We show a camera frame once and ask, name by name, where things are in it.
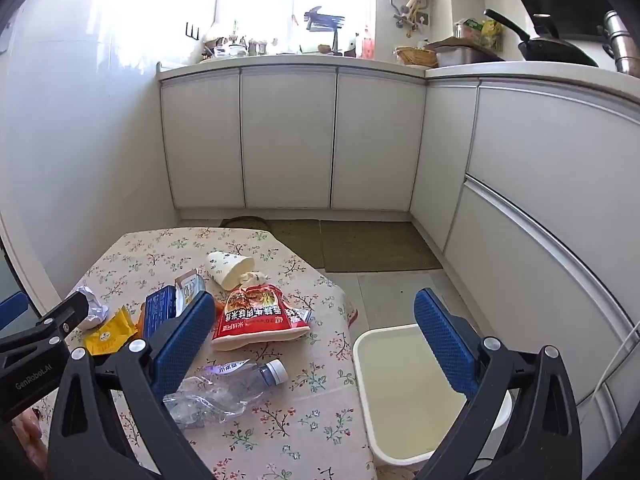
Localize blue chair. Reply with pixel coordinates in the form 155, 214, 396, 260
0, 292, 31, 333

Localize metal tray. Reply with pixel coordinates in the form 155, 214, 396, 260
435, 45, 506, 68

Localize white cabinet door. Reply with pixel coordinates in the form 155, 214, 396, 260
241, 67, 337, 209
160, 71, 246, 209
409, 80, 480, 253
331, 69, 426, 212

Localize white paper cup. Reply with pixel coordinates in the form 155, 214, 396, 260
206, 251, 255, 291

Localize round woven mat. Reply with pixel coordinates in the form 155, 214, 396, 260
220, 216, 268, 231

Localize white cabinet drawer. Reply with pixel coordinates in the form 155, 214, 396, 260
467, 82, 640, 281
442, 180, 640, 406

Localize silver foil wrapper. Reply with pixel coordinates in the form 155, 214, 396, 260
74, 286, 110, 331

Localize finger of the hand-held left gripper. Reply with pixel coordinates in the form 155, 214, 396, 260
0, 292, 92, 357

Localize olive floor mat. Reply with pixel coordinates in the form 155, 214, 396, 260
320, 220, 443, 273
267, 220, 326, 270

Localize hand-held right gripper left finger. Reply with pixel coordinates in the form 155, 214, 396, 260
47, 290, 216, 480

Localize red snack bag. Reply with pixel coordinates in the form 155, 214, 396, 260
211, 284, 312, 352

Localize green yellow packet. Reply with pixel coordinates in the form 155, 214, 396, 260
462, 19, 503, 51

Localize blue box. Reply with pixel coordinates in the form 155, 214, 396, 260
142, 285, 181, 339

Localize silver sachet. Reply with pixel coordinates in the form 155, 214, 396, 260
175, 270, 207, 311

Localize clear plastic bottle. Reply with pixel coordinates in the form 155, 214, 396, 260
162, 358, 289, 430

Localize floral tablecloth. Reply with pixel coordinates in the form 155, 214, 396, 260
30, 227, 378, 480

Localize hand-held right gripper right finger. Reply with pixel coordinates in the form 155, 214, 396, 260
414, 287, 583, 480

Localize black dish rack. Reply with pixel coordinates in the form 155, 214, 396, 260
304, 7, 346, 53

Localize water pipes with valves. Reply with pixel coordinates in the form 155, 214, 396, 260
392, 0, 431, 38

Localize person's left hand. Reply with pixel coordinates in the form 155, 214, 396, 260
12, 407, 48, 468

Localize white cable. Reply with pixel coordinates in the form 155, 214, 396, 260
580, 320, 640, 406

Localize black frying pan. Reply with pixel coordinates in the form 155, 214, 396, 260
484, 8, 599, 67

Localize wicker basket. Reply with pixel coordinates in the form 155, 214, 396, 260
395, 46, 438, 67

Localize white trash bin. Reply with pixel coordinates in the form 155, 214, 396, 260
352, 324, 513, 466

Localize yellow snack packet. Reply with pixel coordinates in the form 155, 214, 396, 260
83, 306, 138, 357

